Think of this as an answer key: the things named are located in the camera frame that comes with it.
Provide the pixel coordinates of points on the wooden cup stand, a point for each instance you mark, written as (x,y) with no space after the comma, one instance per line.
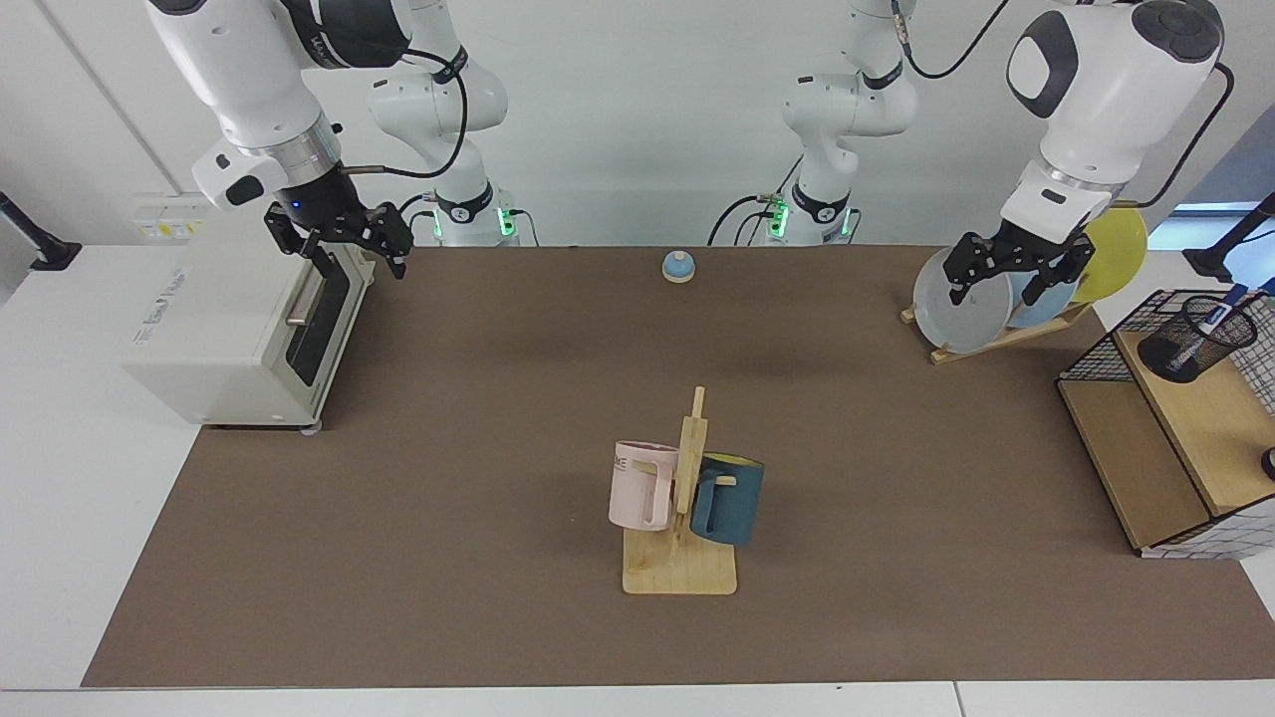
(682,573)

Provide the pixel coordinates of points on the white wall socket strip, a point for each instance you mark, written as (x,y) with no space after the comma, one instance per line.
(164,214)

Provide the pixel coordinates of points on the grey plate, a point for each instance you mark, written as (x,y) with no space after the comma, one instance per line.
(971,319)

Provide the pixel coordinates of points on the blue and white marker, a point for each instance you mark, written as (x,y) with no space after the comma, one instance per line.
(1217,313)

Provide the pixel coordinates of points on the pale toaster oven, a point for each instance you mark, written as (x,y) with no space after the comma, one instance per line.
(219,329)

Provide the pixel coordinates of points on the wooden plate rack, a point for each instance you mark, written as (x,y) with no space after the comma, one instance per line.
(1056,319)

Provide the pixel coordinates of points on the small black round object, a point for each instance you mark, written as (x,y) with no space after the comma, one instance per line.
(1269,464)

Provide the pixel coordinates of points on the small blue round bell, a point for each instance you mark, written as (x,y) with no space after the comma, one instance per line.
(678,265)

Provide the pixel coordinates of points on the black mesh pen holder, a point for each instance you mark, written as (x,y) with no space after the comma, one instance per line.
(1180,354)

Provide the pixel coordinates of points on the brown table cloth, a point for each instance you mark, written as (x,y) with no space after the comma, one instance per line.
(498,548)

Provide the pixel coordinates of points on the teal cup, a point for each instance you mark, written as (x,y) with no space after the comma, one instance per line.
(737,503)

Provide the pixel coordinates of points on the yellow plate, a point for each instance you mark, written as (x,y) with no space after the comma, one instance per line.
(1116,254)

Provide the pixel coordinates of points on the light blue plate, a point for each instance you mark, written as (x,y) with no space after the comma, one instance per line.
(1056,301)

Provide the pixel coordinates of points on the pink cup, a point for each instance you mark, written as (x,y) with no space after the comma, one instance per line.
(637,488)

